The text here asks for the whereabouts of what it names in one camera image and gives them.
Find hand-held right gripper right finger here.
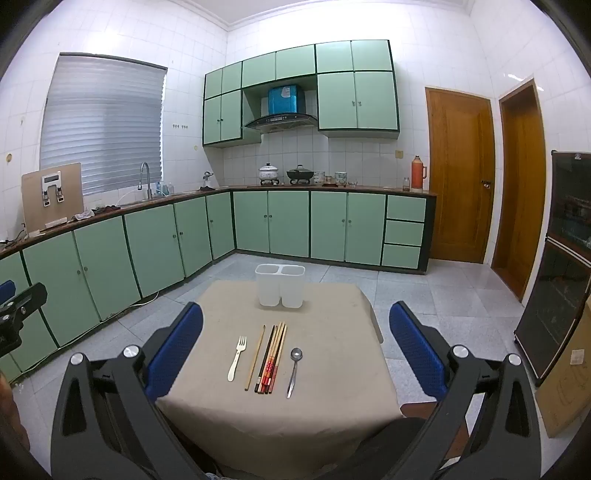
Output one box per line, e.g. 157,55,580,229
332,300,543,480

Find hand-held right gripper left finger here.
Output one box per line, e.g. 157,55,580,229
50,301,209,480

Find white plastic fork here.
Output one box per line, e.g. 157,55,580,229
226,335,248,383

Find black chopstick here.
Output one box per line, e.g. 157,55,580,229
254,325,276,394

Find white plastic utensil holder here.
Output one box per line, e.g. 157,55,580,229
255,263,306,309

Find metal spoon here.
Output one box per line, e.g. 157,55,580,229
286,347,304,400

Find person's left forearm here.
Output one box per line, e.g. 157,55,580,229
0,371,22,462

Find cardboard panel with gripper print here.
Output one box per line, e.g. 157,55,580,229
20,162,85,234

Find person's dark pants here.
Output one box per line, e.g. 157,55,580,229
350,416,438,480

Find black glass-front cabinet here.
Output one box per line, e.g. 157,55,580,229
513,150,591,389

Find cardboard box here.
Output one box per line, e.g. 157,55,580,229
534,294,591,440

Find green base cabinet unit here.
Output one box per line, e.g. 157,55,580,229
0,186,437,385

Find metal kitchen faucet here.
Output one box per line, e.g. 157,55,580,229
138,161,154,200

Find orange thermos flask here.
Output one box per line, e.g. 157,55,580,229
411,155,428,193

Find grey window blind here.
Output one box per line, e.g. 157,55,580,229
39,52,168,197

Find black wok with lid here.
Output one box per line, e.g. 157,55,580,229
286,164,316,184

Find black range hood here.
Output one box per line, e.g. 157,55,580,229
243,113,320,135

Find blue wrapped hood chimney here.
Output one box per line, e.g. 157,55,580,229
267,85,306,115

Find green wall cabinet unit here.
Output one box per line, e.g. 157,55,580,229
202,39,400,149

